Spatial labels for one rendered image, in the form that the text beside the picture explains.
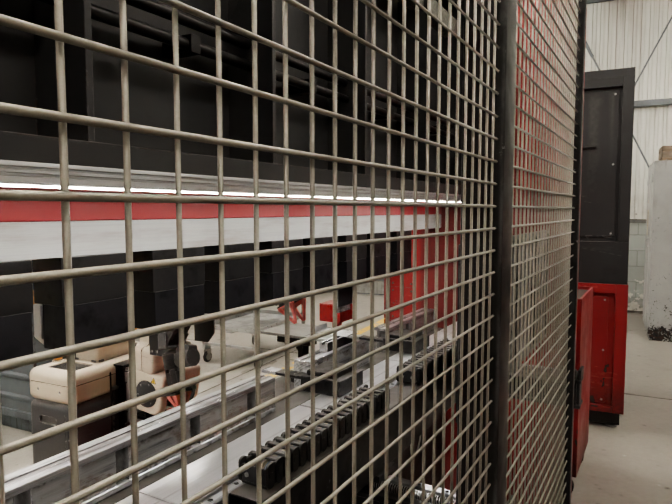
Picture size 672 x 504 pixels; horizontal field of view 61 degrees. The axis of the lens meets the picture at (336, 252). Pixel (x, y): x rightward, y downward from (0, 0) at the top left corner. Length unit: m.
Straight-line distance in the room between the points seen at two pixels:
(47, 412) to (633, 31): 8.31
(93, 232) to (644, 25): 8.53
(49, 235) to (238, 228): 0.49
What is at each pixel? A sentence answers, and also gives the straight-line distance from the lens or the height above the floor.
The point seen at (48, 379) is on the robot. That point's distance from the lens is 2.46.
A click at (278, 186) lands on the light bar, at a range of 1.17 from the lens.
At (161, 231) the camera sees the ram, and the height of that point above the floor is 1.38.
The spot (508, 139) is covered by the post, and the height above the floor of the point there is 1.50.
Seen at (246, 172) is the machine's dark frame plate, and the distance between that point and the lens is 1.13.
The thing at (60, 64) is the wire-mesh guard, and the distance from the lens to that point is 0.21.
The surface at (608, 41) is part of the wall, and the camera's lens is 9.10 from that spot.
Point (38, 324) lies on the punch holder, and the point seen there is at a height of 1.22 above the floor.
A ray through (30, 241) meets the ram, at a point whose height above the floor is 1.37.
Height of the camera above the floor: 1.42
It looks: 4 degrees down
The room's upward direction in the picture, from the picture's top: straight up
